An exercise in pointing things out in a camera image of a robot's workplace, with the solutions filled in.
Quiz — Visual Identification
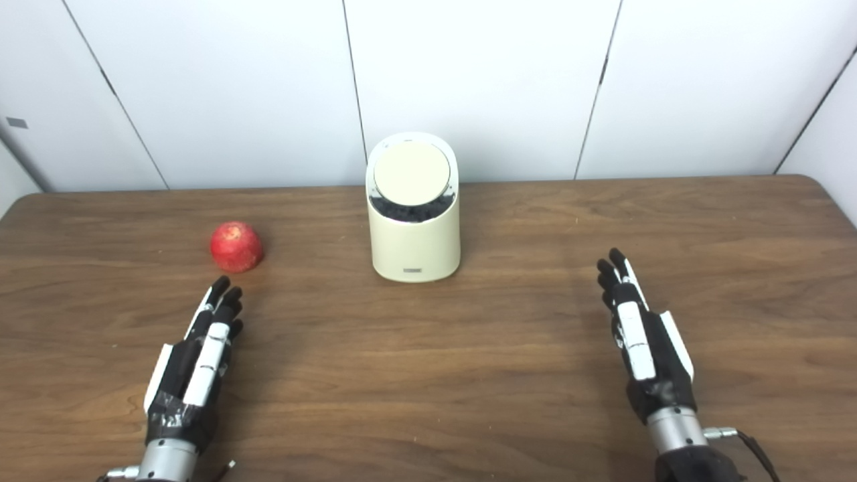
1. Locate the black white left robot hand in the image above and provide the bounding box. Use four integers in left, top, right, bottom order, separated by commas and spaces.
143, 275, 244, 456

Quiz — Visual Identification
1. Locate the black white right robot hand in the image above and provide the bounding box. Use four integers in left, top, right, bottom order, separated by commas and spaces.
596, 248, 698, 424

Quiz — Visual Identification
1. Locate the red apple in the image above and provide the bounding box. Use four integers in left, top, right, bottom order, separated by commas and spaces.
210, 222, 264, 273

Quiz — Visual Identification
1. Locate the cream-colored bin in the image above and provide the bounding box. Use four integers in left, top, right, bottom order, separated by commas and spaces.
366, 132, 462, 283

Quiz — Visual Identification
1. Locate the cream round bin lid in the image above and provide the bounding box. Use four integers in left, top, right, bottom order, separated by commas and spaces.
373, 141, 451, 199

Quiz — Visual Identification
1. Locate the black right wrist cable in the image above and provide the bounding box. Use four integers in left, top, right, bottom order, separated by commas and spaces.
703, 427, 781, 482

